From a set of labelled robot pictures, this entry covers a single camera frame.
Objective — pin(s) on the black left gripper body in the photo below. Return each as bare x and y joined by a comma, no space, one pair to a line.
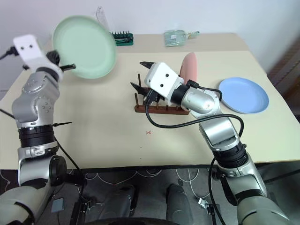
54,58

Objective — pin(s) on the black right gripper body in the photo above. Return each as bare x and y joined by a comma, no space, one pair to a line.
153,96

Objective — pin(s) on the green plate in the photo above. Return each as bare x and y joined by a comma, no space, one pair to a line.
86,44

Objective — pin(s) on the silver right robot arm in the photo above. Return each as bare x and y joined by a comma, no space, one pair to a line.
220,136

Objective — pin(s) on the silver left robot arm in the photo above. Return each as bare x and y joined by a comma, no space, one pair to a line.
35,103

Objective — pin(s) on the wooden dish rack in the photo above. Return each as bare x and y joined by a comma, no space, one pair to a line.
164,110

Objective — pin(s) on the green screwdriver bit set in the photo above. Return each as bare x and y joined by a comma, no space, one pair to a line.
123,38

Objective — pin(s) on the clear plastic bag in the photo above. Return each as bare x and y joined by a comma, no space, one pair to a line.
174,38
102,17

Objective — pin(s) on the pink plate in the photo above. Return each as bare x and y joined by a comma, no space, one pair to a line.
189,68

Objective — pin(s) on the blue plate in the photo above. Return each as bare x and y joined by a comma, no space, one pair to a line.
243,95

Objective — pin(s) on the dark rounded leg cover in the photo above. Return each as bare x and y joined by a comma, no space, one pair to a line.
179,201
123,200

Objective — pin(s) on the small grey box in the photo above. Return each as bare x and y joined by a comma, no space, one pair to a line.
57,205

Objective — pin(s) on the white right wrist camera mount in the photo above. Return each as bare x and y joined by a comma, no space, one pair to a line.
164,78

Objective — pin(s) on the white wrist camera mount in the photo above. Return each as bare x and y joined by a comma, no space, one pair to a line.
164,78
29,50

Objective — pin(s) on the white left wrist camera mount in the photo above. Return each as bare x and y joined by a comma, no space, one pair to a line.
29,50

